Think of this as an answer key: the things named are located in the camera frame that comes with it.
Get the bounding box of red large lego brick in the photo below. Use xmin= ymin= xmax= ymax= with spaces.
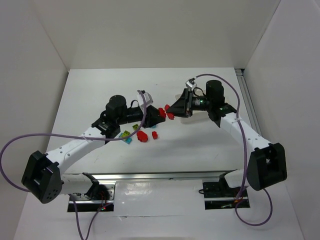
xmin=158 ymin=107 xmax=167 ymax=119

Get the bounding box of red small lego brick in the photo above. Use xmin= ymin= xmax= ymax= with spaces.
xmin=151 ymin=131 xmax=158 ymax=140

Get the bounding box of red rounded lego piece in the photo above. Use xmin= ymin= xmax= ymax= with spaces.
xmin=136 ymin=130 xmax=148 ymax=143

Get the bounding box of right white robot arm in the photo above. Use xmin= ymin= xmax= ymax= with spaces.
xmin=166 ymin=80 xmax=288 ymax=191

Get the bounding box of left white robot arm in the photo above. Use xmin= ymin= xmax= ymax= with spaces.
xmin=21 ymin=92 xmax=166 ymax=204

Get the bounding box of red brick under green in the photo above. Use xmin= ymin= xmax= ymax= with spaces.
xmin=167 ymin=113 xmax=175 ymax=120

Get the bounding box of green upside-down lego brick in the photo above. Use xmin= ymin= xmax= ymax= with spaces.
xmin=132 ymin=124 xmax=139 ymax=130

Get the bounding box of white divided container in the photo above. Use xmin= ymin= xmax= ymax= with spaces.
xmin=180 ymin=111 xmax=210 ymax=124

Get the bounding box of blue brick under green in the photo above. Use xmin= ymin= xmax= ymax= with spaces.
xmin=119 ymin=133 xmax=132 ymax=145

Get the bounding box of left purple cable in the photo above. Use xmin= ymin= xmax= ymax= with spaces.
xmin=0 ymin=91 xmax=147 ymax=240

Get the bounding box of purple cable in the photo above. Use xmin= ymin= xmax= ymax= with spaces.
xmin=194 ymin=73 xmax=273 ymax=226
xmin=0 ymin=91 xmax=147 ymax=240

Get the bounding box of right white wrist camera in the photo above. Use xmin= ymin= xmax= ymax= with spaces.
xmin=185 ymin=78 xmax=197 ymax=91

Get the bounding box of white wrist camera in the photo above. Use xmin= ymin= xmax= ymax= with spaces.
xmin=136 ymin=90 xmax=154 ymax=110
xmin=185 ymin=78 xmax=197 ymax=91

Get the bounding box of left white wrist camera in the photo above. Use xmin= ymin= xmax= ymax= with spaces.
xmin=136 ymin=90 xmax=154 ymax=110

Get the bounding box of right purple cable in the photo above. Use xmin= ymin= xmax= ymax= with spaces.
xmin=194 ymin=73 xmax=273 ymax=226

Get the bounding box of aluminium rail right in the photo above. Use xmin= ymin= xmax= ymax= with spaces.
xmin=234 ymin=68 xmax=262 ymax=135

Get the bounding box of aluminium rail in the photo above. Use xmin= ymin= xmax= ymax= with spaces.
xmin=234 ymin=68 xmax=262 ymax=135
xmin=91 ymin=171 xmax=227 ymax=181

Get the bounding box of aluminium rail front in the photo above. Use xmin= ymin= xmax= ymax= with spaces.
xmin=91 ymin=171 xmax=227 ymax=181

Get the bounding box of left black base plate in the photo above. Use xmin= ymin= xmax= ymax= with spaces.
xmin=67 ymin=182 xmax=116 ymax=213

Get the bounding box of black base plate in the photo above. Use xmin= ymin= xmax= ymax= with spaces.
xmin=198 ymin=182 xmax=251 ymax=210
xmin=67 ymin=182 xmax=116 ymax=213

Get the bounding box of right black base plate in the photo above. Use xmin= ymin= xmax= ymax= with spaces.
xmin=198 ymin=182 xmax=251 ymax=210

